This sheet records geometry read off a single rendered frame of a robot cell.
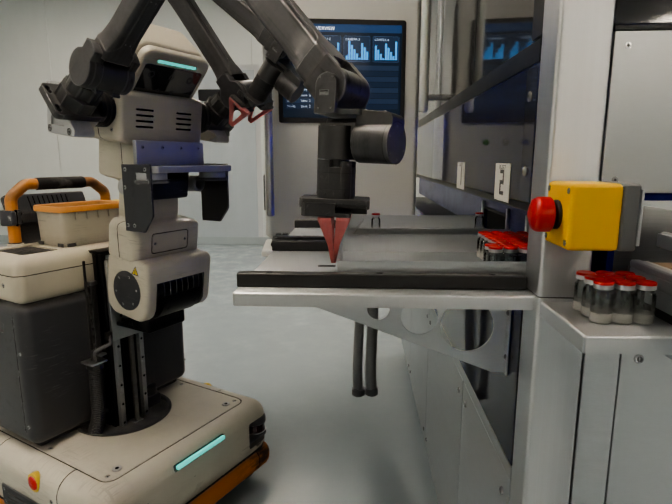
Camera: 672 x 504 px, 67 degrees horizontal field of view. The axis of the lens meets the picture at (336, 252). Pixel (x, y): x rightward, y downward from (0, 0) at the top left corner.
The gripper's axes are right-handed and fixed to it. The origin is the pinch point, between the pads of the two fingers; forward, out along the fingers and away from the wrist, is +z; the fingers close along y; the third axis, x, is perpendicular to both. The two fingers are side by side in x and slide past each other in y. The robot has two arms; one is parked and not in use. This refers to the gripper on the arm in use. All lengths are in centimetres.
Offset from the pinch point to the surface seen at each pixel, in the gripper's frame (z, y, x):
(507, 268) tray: -0.5, 24.7, -5.2
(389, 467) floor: 91, 17, 83
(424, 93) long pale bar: -32, 19, 66
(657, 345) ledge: 2.4, 34.6, -25.3
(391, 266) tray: -0.2, 8.5, -5.7
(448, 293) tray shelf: 2.3, 16.1, -9.6
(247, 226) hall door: 79, -142, 540
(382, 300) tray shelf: 3.4, 7.3, -10.6
